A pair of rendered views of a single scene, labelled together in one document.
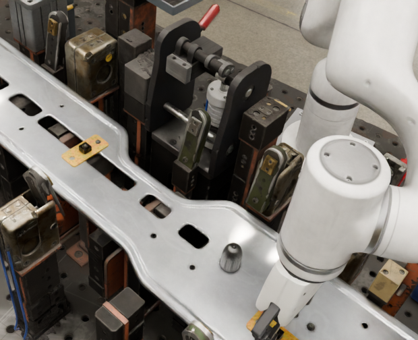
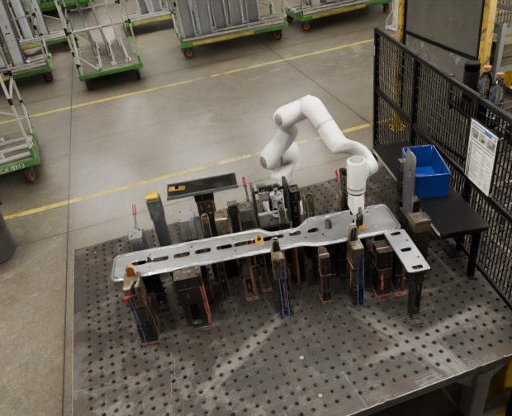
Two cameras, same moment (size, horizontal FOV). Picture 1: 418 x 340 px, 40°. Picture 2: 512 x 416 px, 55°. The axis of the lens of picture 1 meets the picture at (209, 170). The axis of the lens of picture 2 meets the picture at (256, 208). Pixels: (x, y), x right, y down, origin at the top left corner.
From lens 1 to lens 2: 1.69 m
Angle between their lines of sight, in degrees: 31
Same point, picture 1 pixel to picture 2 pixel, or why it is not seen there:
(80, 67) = (225, 224)
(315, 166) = (353, 163)
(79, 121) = (244, 237)
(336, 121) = not seen: hidden behind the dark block
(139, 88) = (248, 215)
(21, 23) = (189, 230)
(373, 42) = (338, 138)
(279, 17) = not seen: hidden behind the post
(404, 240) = (373, 167)
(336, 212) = (362, 169)
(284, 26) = not seen: hidden behind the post
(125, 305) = (323, 252)
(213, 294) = (334, 234)
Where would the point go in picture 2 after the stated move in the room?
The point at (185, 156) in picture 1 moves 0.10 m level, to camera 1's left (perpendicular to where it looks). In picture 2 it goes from (282, 219) to (267, 229)
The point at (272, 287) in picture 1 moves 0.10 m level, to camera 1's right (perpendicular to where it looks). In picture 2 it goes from (357, 202) to (371, 193)
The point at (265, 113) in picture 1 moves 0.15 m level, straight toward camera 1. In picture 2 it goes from (295, 188) to (315, 200)
